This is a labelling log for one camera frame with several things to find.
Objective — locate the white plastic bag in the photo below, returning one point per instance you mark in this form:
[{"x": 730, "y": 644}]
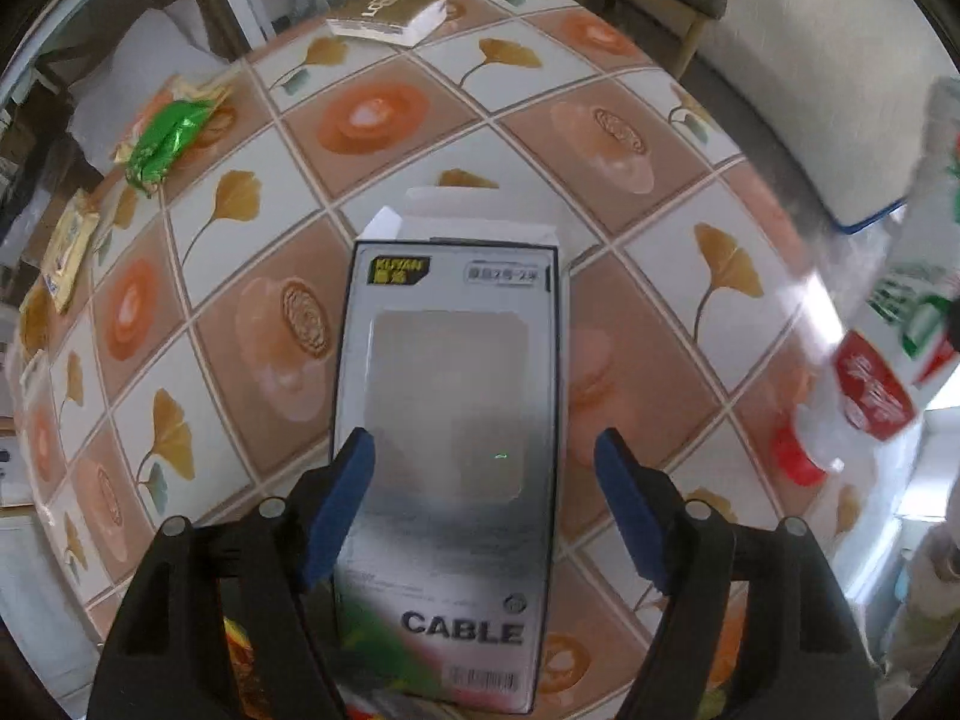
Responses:
[{"x": 150, "y": 45}]

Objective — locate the gold and white small box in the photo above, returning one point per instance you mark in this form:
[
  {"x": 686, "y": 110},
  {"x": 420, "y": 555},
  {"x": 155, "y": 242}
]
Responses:
[{"x": 390, "y": 11}]

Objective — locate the white mattress with blue edge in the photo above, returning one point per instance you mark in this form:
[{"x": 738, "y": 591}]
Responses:
[{"x": 825, "y": 90}]

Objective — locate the orange yellow snack packet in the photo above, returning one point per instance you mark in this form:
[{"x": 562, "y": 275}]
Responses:
[{"x": 240, "y": 660}]

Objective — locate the green foil packet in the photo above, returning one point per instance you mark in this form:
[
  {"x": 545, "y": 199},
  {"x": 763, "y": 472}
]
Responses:
[{"x": 165, "y": 142}]

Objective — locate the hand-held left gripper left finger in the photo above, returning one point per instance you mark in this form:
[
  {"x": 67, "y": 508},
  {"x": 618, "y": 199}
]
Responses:
[{"x": 345, "y": 495}]

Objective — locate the floral tiled tablecloth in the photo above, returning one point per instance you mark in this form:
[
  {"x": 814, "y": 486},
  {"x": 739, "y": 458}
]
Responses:
[{"x": 525, "y": 135}]

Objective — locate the pale yellow sachet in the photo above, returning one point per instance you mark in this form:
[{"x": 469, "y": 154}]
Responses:
[{"x": 71, "y": 251}]

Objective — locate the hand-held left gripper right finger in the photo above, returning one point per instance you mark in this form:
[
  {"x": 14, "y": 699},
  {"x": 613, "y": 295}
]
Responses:
[{"x": 630, "y": 502}]

